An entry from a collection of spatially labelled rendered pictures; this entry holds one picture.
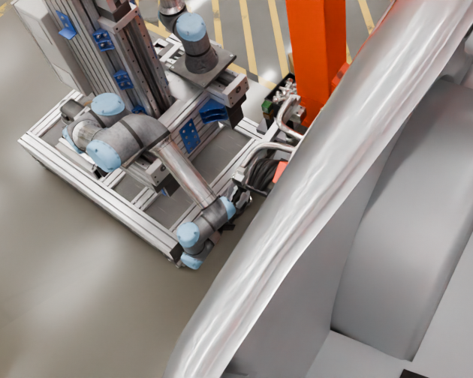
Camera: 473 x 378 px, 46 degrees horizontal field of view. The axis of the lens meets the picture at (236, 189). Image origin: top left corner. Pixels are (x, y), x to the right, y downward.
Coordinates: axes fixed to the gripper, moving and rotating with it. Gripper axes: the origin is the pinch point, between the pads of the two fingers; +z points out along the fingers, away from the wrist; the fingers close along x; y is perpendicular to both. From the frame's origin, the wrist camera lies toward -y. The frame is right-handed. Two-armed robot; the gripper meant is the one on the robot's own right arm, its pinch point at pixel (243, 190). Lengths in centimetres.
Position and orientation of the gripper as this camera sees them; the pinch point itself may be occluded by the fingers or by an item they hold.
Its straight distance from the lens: 209.5
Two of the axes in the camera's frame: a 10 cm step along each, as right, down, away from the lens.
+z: 5.4, -7.6, 3.7
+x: -8.3, -3.8, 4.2
